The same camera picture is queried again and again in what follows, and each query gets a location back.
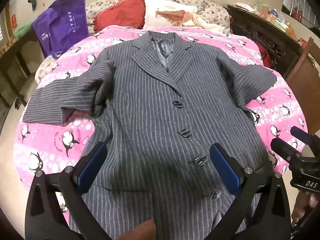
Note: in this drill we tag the dark wooden side table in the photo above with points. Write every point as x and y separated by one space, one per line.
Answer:
15 55

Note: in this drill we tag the white pillow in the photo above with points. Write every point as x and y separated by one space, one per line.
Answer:
152 12

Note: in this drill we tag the dark carved wooden cabinet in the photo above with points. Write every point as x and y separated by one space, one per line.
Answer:
250 30

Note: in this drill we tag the pink penguin print blanket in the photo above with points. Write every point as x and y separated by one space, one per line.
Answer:
50 140

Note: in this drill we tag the brown wooden chair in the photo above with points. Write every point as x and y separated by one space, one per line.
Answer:
305 80

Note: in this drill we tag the person's right hand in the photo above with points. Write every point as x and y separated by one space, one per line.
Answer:
301 208

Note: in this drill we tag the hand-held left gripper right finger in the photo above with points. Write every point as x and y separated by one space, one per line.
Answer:
225 167

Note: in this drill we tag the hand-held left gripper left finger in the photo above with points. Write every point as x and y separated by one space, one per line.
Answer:
92 166

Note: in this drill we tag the purple tote bag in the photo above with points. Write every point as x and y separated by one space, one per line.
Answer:
62 25

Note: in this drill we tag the red cloth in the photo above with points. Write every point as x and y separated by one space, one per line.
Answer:
263 53

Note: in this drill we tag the grey pinstriped suit jacket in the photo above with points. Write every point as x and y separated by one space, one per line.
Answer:
150 105

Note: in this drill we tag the red ruffled pillow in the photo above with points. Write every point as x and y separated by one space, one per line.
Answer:
120 15

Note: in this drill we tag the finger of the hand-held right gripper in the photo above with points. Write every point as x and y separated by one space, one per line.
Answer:
298 132
282 146

